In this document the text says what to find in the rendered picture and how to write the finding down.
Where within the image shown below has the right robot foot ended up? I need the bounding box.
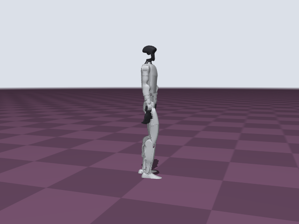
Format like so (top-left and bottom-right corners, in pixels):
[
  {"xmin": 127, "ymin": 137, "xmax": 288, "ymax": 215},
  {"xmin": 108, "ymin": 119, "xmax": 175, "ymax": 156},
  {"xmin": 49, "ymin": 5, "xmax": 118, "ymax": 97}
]
[{"xmin": 142, "ymin": 172, "xmax": 161, "ymax": 179}]

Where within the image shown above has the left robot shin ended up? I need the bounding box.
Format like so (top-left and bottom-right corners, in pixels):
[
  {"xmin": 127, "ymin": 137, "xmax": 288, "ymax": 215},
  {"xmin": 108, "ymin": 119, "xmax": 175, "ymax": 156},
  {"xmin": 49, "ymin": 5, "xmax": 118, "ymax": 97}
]
[{"xmin": 142, "ymin": 144, "xmax": 146, "ymax": 170}]

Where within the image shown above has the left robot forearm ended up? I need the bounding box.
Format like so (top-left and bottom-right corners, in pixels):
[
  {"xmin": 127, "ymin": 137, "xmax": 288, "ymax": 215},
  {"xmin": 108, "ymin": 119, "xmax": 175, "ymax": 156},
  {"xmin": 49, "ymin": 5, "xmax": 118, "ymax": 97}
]
[{"xmin": 151, "ymin": 91, "xmax": 157, "ymax": 104}]

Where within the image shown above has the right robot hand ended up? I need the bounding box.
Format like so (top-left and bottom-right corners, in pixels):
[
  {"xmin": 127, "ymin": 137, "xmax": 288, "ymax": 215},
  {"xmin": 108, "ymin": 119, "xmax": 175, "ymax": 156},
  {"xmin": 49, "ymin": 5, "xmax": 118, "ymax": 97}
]
[{"xmin": 141, "ymin": 106, "xmax": 152, "ymax": 124}]

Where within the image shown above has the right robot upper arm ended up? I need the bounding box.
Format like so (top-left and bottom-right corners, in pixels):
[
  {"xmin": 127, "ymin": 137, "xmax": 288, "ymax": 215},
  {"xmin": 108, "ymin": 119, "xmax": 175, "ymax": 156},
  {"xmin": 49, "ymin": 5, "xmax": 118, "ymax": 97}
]
[{"xmin": 141, "ymin": 65, "xmax": 150, "ymax": 91}]

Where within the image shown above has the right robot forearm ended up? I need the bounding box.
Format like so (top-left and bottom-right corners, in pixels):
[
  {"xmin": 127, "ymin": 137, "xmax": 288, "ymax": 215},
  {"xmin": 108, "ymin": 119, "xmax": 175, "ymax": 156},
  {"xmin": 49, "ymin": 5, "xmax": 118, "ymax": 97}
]
[{"xmin": 143, "ymin": 85, "xmax": 152, "ymax": 111}]

